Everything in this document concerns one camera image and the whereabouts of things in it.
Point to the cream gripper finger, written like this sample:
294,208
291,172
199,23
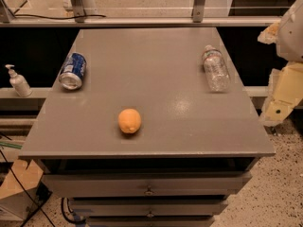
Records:
269,34
285,92

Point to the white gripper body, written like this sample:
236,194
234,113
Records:
293,37

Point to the blue pepsi can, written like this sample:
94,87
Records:
72,72

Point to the clear plastic water bottle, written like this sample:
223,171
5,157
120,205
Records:
215,69

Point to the grey drawer cabinet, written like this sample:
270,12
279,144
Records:
185,128

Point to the top grey drawer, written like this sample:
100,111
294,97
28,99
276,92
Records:
145,185

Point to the grey drawer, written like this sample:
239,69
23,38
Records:
148,207
151,222
145,185

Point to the orange fruit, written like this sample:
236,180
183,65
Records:
129,121

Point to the bottom grey drawer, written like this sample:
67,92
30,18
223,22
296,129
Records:
151,222

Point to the middle grey drawer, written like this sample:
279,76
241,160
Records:
148,207

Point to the white pump dispenser bottle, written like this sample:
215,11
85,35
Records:
18,82

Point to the cardboard box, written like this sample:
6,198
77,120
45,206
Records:
14,201

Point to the right metal bracket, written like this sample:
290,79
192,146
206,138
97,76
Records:
198,11

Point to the metal bracket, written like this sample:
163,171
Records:
198,11
78,10

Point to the left metal bracket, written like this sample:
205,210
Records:
78,10

